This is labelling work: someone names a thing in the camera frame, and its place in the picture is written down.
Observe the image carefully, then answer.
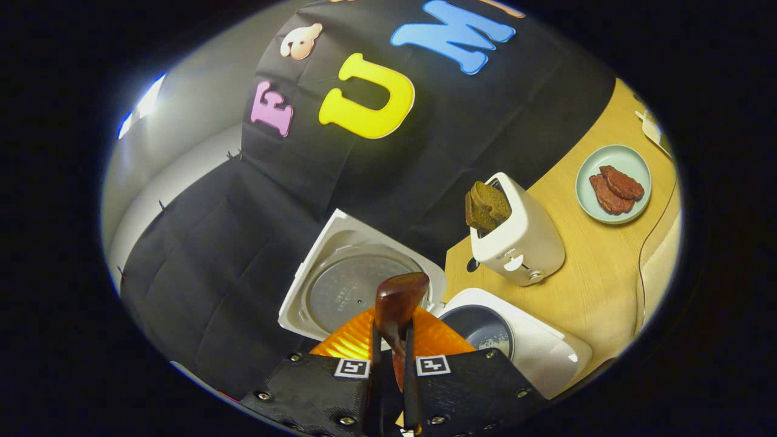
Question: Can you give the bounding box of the brown wooden spoon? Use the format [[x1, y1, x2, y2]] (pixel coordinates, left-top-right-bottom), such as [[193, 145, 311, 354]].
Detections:
[[375, 272, 430, 392]]

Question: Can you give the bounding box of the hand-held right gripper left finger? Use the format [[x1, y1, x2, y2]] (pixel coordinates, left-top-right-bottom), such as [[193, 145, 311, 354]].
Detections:
[[240, 307, 384, 437]]

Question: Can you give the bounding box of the light green plate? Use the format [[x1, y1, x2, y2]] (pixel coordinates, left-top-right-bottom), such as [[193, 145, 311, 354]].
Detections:
[[575, 144, 652, 225]]

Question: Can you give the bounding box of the white toaster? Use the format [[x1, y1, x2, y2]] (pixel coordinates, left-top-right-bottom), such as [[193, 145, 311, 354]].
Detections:
[[470, 172, 566, 287]]

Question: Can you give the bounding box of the white rice cooker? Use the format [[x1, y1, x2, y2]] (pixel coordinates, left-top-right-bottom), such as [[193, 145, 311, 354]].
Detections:
[[278, 209, 593, 400]]

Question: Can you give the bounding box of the black backdrop cloth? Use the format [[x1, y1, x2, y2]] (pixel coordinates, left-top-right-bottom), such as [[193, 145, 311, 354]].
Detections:
[[118, 0, 617, 401]]

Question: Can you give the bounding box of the clear box of rice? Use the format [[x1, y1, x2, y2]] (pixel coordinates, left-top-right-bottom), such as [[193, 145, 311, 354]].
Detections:
[[635, 176, 682, 337]]

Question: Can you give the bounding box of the red meat slice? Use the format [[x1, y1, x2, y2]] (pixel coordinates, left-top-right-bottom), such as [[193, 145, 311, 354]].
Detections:
[[589, 174, 635, 215], [599, 165, 645, 201]]

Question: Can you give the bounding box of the white divided bean tray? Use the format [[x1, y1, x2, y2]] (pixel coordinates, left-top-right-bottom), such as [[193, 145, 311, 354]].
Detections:
[[636, 109, 673, 158]]

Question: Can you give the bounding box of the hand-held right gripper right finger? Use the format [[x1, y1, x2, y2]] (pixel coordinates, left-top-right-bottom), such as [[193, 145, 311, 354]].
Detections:
[[402, 307, 550, 437]]

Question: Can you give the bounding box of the large ceiling light panel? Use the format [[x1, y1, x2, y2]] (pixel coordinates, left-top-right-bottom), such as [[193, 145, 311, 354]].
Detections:
[[118, 73, 168, 139]]

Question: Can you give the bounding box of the brown bread slice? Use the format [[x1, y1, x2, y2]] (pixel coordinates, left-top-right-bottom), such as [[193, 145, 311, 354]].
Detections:
[[465, 191, 487, 232], [472, 181, 512, 224]]

